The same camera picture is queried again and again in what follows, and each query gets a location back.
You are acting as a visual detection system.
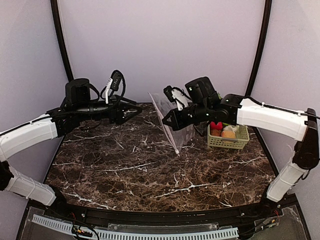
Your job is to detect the clear zip top bag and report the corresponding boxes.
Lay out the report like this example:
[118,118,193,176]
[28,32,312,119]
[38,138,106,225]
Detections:
[147,91,198,157]

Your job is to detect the orange peach toy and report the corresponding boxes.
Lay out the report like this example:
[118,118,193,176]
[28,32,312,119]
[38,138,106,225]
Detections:
[221,130,236,139]

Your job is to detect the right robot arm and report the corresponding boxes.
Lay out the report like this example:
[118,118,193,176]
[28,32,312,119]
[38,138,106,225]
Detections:
[162,76,320,203]

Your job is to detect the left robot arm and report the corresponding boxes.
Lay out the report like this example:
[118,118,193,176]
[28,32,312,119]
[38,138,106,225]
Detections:
[0,71,142,206]

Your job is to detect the brown potato toy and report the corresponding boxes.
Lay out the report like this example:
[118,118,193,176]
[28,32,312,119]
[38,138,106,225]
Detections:
[210,129,222,137]

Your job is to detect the red pepper toy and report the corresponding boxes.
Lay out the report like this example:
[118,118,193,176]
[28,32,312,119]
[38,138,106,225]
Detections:
[209,121,224,131]

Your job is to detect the white garlic toy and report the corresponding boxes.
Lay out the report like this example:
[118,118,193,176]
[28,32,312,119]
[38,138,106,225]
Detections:
[223,125,240,133]

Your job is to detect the green plastic basket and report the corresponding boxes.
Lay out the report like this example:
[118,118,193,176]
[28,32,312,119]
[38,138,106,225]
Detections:
[207,125,250,150]

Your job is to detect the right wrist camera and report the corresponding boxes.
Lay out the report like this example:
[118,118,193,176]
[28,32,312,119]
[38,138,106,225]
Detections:
[163,85,191,111]

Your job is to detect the right black corner post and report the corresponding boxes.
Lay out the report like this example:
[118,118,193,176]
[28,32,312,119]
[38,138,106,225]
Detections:
[245,0,273,96]

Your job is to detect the black front table rail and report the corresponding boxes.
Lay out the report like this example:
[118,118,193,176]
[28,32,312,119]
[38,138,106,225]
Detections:
[39,198,283,227]

